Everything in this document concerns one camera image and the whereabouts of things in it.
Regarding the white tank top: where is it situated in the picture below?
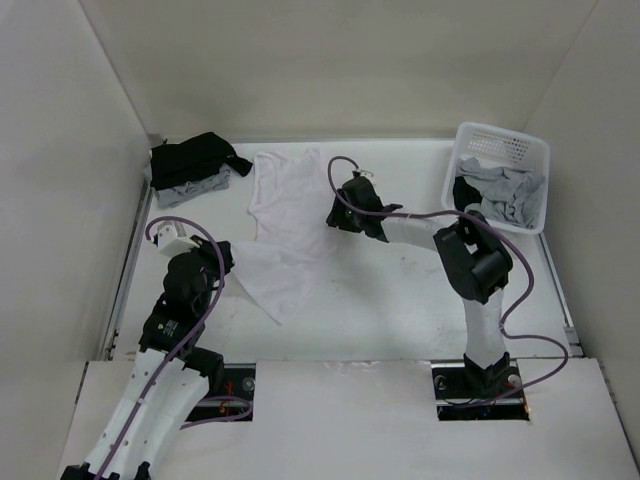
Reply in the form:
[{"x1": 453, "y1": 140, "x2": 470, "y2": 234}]
[{"x1": 232, "y1": 148, "x2": 336, "y2": 325}]

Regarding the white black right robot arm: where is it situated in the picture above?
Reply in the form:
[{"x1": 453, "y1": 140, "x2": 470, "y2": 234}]
[{"x1": 326, "y1": 172, "x2": 513, "y2": 398}]

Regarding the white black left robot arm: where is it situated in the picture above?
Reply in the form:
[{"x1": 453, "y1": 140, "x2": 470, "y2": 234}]
[{"x1": 62, "y1": 236, "x2": 234, "y2": 479}]

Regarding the crumpled black tank top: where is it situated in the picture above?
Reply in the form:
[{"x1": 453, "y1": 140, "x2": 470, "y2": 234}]
[{"x1": 452, "y1": 177, "x2": 483, "y2": 213}]

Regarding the folded grey tank top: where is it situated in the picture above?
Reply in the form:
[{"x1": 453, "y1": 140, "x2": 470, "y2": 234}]
[{"x1": 151, "y1": 164, "x2": 231, "y2": 210}]

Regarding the folded black tank top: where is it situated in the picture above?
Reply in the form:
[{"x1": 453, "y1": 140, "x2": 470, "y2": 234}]
[{"x1": 150, "y1": 132, "x2": 253, "y2": 190}]

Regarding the crumpled grey tank top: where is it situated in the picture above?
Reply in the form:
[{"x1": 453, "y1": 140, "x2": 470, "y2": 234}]
[{"x1": 455, "y1": 157, "x2": 546, "y2": 229}]

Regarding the white plastic laundry basket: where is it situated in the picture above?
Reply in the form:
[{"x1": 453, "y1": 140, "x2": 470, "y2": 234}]
[{"x1": 441, "y1": 122, "x2": 550, "y2": 235}]

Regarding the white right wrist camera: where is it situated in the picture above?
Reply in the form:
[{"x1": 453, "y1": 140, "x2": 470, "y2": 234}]
[{"x1": 352, "y1": 168, "x2": 374, "y2": 179}]

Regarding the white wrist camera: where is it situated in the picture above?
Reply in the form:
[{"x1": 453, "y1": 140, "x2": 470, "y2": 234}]
[
  {"x1": 352, "y1": 168, "x2": 374, "y2": 179},
  {"x1": 145, "y1": 220, "x2": 199, "y2": 258}
]

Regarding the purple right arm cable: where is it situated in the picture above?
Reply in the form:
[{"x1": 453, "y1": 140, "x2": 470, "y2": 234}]
[{"x1": 327, "y1": 156, "x2": 569, "y2": 409}]

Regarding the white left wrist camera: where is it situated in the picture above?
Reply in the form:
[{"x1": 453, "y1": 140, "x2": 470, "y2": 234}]
[{"x1": 145, "y1": 220, "x2": 199, "y2": 258}]

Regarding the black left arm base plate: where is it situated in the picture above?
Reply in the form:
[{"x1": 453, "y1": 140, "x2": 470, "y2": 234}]
[{"x1": 187, "y1": 364, "x2": 256, "y2": 422}]

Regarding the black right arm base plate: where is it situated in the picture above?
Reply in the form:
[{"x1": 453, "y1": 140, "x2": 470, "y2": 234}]
[{"x1": 431, "y1": 361, "x2": 530, "y2": 421}]

